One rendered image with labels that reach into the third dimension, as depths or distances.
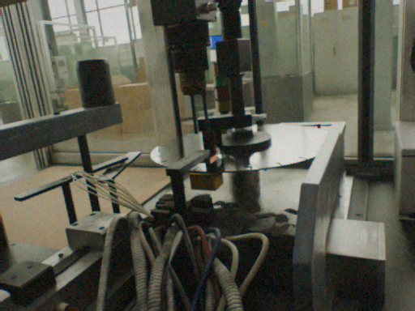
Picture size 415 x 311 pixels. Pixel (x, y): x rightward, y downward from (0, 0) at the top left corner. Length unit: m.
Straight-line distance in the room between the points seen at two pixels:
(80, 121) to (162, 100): 0.66
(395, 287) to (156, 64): 0.94
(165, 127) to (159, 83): 0.15
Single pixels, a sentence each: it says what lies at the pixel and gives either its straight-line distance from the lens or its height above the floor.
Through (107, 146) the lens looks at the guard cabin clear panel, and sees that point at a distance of 1.45.
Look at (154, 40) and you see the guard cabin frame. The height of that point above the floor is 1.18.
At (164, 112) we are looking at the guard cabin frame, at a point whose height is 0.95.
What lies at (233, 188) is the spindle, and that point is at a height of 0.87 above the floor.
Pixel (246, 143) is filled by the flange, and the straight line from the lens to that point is 0.60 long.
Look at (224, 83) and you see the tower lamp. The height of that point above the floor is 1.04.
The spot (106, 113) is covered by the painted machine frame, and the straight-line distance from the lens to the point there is 0.65.
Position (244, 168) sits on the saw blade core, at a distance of 0.51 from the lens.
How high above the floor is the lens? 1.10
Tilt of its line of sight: 15 degrees down
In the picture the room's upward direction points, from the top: 6 degrees counter-clockwise
